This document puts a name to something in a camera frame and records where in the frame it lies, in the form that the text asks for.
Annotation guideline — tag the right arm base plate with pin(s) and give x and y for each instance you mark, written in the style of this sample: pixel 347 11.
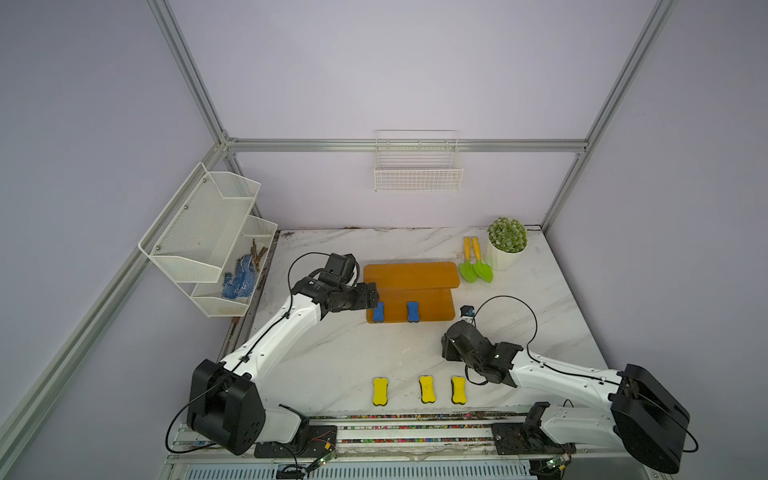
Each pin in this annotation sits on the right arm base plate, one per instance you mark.
pixel 526 438

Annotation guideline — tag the green shovel left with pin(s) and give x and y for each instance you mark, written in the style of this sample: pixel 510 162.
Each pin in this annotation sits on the green shovel left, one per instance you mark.
pixel 465 268

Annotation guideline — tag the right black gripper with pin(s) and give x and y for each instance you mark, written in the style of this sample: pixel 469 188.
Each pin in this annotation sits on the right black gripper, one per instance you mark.
pixel 448 348

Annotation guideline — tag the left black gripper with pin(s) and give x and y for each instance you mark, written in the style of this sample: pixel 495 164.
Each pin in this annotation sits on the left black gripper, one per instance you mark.
pixel 363 301

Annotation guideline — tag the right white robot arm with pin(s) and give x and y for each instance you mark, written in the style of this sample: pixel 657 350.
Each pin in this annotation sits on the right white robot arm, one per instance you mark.
pixel 628 408

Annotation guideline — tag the white mesh two-tier rack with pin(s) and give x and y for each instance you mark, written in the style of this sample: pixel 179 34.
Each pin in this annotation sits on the white mesh two-tier rack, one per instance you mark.
pixel 198 238

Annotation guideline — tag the potted green plant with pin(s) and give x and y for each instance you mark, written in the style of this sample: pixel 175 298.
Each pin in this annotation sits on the potted green plant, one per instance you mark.
pixel 507 239

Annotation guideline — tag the orange wooden two-tier shelf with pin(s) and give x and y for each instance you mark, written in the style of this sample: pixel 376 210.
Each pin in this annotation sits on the orange wooden two-tier shelf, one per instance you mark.
pixel 431 284

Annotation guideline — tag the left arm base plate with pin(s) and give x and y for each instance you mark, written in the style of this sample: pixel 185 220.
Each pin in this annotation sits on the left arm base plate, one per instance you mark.
pixel 310 442

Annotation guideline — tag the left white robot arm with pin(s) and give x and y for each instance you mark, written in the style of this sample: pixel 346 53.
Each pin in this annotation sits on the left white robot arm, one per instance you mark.
pixel 226 405

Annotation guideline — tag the yellow eraser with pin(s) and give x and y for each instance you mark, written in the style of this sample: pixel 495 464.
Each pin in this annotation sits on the yellow eraser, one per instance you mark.
pixel 427 389
pixel 458 390
pixel 380 391

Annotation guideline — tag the blue eraser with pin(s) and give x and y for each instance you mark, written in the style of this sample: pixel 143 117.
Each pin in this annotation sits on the blue eraser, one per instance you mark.
pixel 379 313
pixel 413 312

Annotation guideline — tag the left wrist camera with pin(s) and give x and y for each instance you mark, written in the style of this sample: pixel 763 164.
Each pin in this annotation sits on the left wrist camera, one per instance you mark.
pixel 339 269

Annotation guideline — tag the brown sticks in rack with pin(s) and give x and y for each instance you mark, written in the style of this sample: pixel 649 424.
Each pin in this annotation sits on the brown sticks in rack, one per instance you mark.
pixel 257 252

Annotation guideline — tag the green shovel right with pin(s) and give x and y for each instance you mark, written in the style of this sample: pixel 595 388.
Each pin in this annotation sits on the green shovel right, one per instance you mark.
pixel 481 268

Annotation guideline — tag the white wire wall basket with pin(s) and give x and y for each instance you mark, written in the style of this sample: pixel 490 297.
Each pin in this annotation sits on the white wire wall basket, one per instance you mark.
pixel 418 161

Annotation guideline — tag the blue crumpled item in rack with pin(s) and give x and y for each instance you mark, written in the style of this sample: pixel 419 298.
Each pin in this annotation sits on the blue crumpled item in rack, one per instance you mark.
pixel 241 283

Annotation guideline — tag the green shovel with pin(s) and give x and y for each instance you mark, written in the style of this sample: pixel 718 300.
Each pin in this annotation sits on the green shovel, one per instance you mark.
pixel 481 268
pixel 465 268

